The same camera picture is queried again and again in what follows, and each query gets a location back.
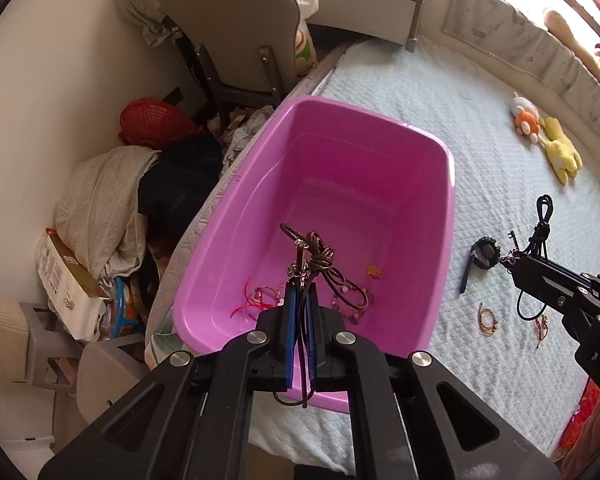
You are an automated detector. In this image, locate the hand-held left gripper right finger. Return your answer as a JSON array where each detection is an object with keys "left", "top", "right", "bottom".
[{"left": 302, "top": 280, "right": 563, "bottom": 480}]

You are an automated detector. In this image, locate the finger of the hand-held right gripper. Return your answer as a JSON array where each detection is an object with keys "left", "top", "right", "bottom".
[
  {"left": 512, "top": 270, "right": 600, "bottom": 328},
  {"left": 500, "top": 252, "right": 600, "bottom": 306}
]

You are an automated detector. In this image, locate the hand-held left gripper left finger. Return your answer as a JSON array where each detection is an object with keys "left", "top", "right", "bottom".
[{"left": 37, "top": 280, "right": 301, "bottom": 480}]

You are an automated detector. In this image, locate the red string bracelet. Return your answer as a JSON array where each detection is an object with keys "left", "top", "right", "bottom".
[{"left": 230, "top": 277, "right": 287, "bottom": 321}]

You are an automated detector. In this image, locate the black cord necklace silver pendant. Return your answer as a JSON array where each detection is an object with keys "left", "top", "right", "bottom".
[{"left": 505, "top": 194, "right": 555, "bottom": 320}]

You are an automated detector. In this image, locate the beaded bracelet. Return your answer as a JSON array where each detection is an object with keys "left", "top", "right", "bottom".
[{"left": 330, "top": 287, "right": 376, "bottom": 326}]

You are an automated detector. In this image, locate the dark cord necklace with charms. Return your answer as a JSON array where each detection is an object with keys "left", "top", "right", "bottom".
[{"left": 272, "top": 222, "right": 376, "bottom": 408}]

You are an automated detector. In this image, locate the pink plastic tub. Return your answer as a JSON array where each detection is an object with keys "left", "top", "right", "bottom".
[{"left": 172, "top": 95, "right": 456, "bottom": 415}]

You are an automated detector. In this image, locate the red floral quilt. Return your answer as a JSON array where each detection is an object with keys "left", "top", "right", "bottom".
[{"left": 560, "top": 380, "right": 600, "bottom": 471}]

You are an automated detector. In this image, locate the black wrist watch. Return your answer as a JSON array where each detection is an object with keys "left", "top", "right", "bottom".
[{"left": 459, "top": 236, "right": 501, "bottom": 295}]

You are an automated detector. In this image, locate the yellow plush toy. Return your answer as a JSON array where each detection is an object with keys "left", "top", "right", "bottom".
[{"left": 540, "top": 116, "right": 584, "bottom": 184}]

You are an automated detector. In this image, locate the orange white plush toy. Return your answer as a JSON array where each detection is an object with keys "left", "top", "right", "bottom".
[{"left": 510, "top": 92, "right": 543, "bottom": 143}]

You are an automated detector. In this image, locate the light blue quilted blanket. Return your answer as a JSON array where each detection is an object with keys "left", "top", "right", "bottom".
[{"left": 250, "top": 37, "right": 600, "bottom": 476}]

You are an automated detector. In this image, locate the blue plastic toy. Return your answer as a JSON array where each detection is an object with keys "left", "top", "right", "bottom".
[{"left": 100, "top": 275, "right": 151, "bottom": 336}]

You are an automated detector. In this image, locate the grey stool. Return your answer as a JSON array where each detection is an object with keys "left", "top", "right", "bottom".
[{"left": 75, "top": 340, "right": 153, "bottom": 426}]

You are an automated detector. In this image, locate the black clothing pile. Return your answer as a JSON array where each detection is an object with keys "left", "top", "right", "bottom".
[{"left": 137, "top": 132, "right": 226, "bottom": 241}]

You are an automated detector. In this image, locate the white clothes pile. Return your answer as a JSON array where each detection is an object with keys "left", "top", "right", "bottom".
[{"left": 220, "top": 105, "right": 281, "bottom": 166}]

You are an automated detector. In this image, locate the cardboard box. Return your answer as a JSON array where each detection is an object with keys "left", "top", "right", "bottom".
[{"left": 36, "top": 227, "right": 108, "bottom": 343}]

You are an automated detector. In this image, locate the beige cloth pile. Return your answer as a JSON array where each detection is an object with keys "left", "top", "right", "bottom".
[{"left": 54, "top": 147, "right": 161, "bottom": 281}]

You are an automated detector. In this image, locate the grey padded bed bumper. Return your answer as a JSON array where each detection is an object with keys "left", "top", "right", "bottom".
[{"left": 442, "top": 0, "right": 600, "bottom": 146}]

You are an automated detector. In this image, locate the red plastic basket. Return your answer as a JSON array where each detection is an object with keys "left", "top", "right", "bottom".
[{"left": 119, "top": 98, "right": 201, "bottom": 150}]

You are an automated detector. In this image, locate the beige woven storage box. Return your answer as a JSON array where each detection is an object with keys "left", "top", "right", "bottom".
[{"left": 0, "top": 290, "right": 46, "bottom": 386}]

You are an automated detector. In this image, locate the white plastic bag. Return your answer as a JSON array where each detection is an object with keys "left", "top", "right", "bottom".
[{"left": 292, "top": 0, "right": 326, "bottom": 78}]

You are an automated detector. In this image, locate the grey chair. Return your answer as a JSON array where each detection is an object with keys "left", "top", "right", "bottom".
[{"left": 155, "top": 0, "right": 302, "bottom": 126}]

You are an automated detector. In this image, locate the white grey desk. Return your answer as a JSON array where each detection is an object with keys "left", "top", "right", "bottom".
[{"left": 282, "top": 0, "right": 428, "bottom": 53}]

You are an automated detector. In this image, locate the red cord charm bracelet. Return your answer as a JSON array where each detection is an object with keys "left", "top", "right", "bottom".
[{"left": 534, "top": 312, "right": 551, "bottom": 350}]

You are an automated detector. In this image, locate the orange double-wrap bracelet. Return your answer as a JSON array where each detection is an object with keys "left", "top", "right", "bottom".
[{"left": 477, "top": 302, "right": 499, "bottom": 335}]

